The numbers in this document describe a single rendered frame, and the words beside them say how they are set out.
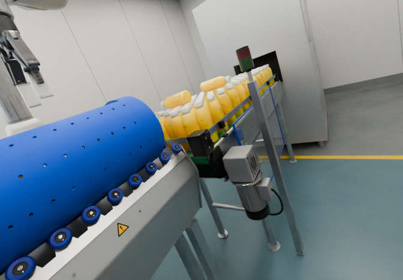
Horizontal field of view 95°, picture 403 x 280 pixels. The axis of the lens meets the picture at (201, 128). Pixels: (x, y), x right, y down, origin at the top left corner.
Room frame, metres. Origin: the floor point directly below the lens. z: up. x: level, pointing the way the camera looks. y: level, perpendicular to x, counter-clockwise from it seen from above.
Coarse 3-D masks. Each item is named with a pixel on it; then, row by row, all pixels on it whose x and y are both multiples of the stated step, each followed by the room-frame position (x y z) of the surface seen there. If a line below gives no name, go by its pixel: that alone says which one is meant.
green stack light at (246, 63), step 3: (249, 57) 0.87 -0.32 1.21; (243, 60) 0.87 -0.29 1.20; (246, 60) 0.87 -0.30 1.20; (249, 60) 0.87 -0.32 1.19; (240, 63) 0.88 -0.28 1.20; (243, 63) 0.87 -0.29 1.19; (246, 63) 0.87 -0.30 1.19; (249, 63) 0.87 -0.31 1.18; (252, 63) 0.87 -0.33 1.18; (240, 66) 0.89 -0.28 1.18; (243, 66) 0.87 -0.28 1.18; (246, 66) 0.87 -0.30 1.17; (249, 66) 0.87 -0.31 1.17; (252, 66) 0.87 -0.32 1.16; (240, 69) 0.90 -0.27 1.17; (243, 69) 0.88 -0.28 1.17; (246, 69) 0.87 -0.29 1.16
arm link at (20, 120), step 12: (0, 60) 1.00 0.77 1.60; (0, 72) 0.97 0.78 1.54; (0, 84) 0.96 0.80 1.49; (12, 84) 1.00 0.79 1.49; (0, 96) 0.96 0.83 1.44; (12, 96) 0.98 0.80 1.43; (0, 108) 0.96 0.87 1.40; (12, 108) 0.97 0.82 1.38; (24, 108) 1.01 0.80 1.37; (12, 120) 0.97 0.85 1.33; (24, 120) 0.99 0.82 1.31; (36, 120) 1.02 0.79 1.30; (12, 132) 0.95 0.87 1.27
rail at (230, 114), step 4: (272, 76) 1.87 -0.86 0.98; (268, 80) 1.71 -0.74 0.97; (264, 84) 1.60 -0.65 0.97; (260, 88) 1.48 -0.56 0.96; (248, 96) 1.24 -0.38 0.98; (244, 100) 1.17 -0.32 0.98; (248, 100) 1.22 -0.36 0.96; (240, 104) 1.11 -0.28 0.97; (244, 104) 1.15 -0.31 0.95; (236, 108) 1.05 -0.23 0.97; (240, 108) 1.10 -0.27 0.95; (228, 112) 0.98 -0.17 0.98; (232, 112) 1.00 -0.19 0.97; (236, 112) 1.04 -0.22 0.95; (224, 116) 0.92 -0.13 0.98; (228, 116) 0.95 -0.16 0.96; (220, 120) 0.88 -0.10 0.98; (224, 120) 0.91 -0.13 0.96; (216, 124) 0.84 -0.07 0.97; (212, 128) 0.81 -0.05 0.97; (216, 128) 0.83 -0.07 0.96; (212, 132) 0.80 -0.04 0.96
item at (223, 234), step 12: (276, 84) 1.85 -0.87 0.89; (276, 96) 1.75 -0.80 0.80; (276, 108) 1.86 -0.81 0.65; (228, 132) 0.90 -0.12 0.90; (216, 144) 0.79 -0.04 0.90; (228, 144) 0.84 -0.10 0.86; (288, 144) 1.83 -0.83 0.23; (216, 156) 0.74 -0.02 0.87; (204, 168) 1.02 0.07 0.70; (216, 168) 0.71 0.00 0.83; (204, 192) 1.21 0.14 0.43; (216, 204) 1.19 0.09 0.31; (228, 204) 1.14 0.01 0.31; (216, 216) 1.22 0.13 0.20; (264, 228) 0.99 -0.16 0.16; (276, 240) 1.02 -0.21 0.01
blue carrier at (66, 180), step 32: (64, 128) 0.49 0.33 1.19; (96, 128) 0.53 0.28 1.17; (128, 128) 0.58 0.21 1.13; (160, 128) 0.67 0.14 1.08; (0, 160) 0.38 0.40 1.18; (32, 160) 0.40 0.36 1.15; (64, 160) 0.43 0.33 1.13; (96, 160) 0.48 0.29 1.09; (128, 160) 0.55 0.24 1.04; (0, 192) 0.34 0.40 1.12; (32, 192) 0.37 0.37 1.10; (64, 192) 0.41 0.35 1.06; (96, 192) 0.47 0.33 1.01; (0, 224) 0.32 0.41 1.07; (32, 224) 0.36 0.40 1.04; (64, 224) 0.42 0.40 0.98; (0, 256) 0.32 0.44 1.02
